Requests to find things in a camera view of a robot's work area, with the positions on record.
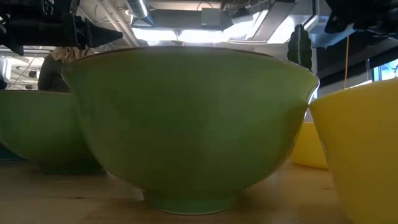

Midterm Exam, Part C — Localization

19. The green cactus plant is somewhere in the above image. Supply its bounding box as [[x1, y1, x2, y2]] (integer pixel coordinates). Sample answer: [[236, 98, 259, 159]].
[[286, 24, 313, 71]]

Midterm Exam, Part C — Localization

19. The green bowl red fruit print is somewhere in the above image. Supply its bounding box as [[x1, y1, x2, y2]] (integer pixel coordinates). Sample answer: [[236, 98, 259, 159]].
[[63, 45, 320, 215], [0, 89, 106, 175]]

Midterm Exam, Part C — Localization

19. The person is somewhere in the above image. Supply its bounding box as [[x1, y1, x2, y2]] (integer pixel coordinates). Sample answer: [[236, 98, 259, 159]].
[[37, 46, 94, 93], [0, 55, 12, 91]]

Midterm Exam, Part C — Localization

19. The grey ceiling box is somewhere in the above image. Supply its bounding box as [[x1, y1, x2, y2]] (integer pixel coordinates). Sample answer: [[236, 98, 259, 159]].
[[200, 7, 223, 27]]

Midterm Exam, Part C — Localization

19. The yellow plastic bowl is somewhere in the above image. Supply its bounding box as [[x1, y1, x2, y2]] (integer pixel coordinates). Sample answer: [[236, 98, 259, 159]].
[[289, 121, 329, 170], [309, 77, 398, 224]]

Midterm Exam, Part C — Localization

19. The silver round ventilation duct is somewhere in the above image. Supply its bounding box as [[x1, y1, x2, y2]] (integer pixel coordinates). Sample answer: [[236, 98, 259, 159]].
[[126, 0, 154, 26]]

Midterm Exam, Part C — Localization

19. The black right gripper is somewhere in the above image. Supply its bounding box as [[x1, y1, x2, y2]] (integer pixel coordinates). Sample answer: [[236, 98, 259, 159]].
[[323, 0, 398, 35]]

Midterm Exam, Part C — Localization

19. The yellow hanging cord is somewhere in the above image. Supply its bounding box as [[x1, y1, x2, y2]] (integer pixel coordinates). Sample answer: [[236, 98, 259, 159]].
[[343, 34, 350, 90]]

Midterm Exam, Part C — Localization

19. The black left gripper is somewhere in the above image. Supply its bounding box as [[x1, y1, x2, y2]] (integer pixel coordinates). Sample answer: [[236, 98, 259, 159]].
[[34, 14, 124, 50]]

